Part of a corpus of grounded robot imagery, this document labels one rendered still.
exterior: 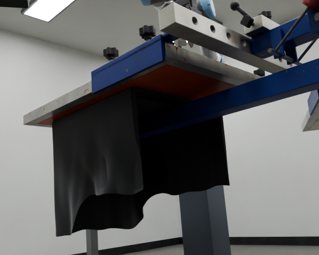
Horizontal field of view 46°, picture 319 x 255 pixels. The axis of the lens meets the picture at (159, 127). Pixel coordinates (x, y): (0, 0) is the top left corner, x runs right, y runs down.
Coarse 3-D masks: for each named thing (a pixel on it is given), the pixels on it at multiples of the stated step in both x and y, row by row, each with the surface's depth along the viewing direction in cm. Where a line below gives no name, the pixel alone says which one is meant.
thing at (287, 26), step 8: (304, 16) 93; (288, 24) 96; (304, 24) 93; (264, 32) 101; (296, 32) 95; (304, 32) 93; (256, 40) 103; (264, 40) 101; (288, 40) 96; (296, 40) 97; (304, 40) 97; (256, 48) 103; (264, 48) 101; (288, 48) 101; (264, 56) 105
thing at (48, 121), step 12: (156, 72) 100; (168, 72) 101; (180, 72) 102; (192, 72) 102; (132, 84) 108; (144, 84) 109; (156, 84) 110; (168, 84) 111; (180, 84) 112; (192, 84) 113; (204, 84) 114; (216, 84) 114; (108, 96) 117; (180, 96) 124; (72, 108) 128; (48, 120) 141
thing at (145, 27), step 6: (144, 30) 96; (150, 30) 96; (144, 36) 97; (150, 36) 97; (108, 48) 107; (114, 48) 108; (108, 54) 108; (114, 54) 108; (258, 72) 135; (264, 72) 135
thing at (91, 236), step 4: (88, 232) 174; (92, 232) 173; (96, 232) 175; (88, 236) 174; (92, 236) 173; (96, 236) 174; (88, 240) 173; (92, 240) 172; (96, 240) 174; (88, 244) 173; (92, 244) 172; (96, 244) 173; (88, 248) 173; (92, 248) 171; (96, 248) 173; (88, 252) 172; (92, 252) 171; (96, 252) 172
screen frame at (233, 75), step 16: (176, 48) 93; (160, 64) 95; (176, 64) 96; (192, 64) 97; (208, 64) 102; (224, 64) 107; (128, 80) 105; (224, 80) 111; (240, 80) 112; (64, 96) 123; (80, 96) 116; (96, 96) 116; (32, 112) 139; (48, 112) 131
